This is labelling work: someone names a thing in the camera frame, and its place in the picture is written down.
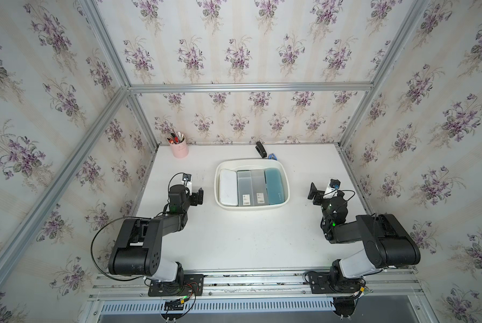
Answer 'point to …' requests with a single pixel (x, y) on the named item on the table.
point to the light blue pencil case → (274, 188)
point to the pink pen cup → (178, 147)
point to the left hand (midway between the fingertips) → (192, 188)
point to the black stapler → (261, 149)
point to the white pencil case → (228, 187)
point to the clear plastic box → (252, 188)
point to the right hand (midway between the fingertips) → (325, 185)
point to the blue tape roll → (272, 157)
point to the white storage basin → (252, 164)
